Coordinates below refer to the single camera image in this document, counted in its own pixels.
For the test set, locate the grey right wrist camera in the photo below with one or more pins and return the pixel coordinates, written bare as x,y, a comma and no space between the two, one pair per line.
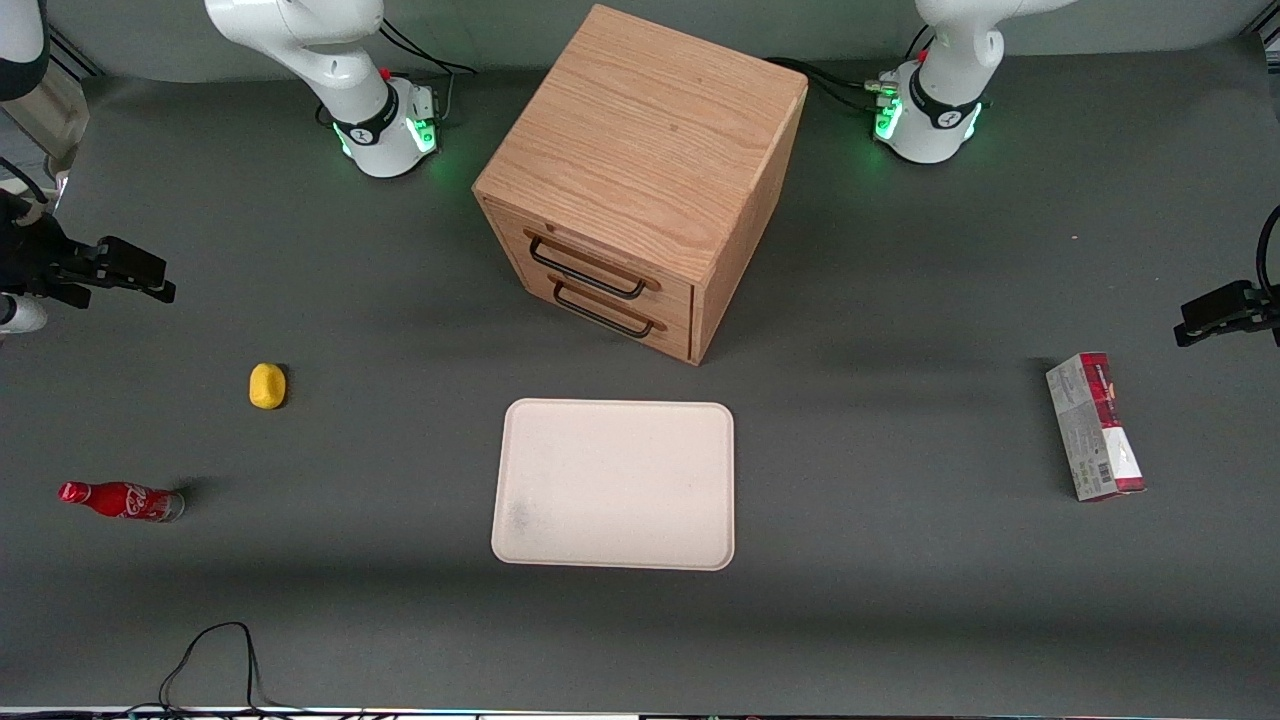
20,314

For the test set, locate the yellow lemon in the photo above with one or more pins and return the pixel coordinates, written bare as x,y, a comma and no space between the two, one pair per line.
267,386

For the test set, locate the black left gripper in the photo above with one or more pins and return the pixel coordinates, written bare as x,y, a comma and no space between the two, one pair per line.
1262,303

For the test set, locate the cream plastic tray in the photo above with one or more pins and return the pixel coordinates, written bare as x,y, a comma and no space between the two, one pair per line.
615,485

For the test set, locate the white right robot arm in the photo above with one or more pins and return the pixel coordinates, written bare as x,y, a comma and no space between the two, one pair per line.
330,70

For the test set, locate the red and grey carton box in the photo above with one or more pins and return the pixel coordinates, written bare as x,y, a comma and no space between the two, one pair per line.
1095,425

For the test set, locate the red coke bottle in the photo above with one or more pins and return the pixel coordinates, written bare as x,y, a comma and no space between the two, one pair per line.
125,500

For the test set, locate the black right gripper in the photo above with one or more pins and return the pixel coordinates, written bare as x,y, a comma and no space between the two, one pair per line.
28,253

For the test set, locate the wooden drawer cabinet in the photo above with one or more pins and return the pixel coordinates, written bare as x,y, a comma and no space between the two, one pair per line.
640,140

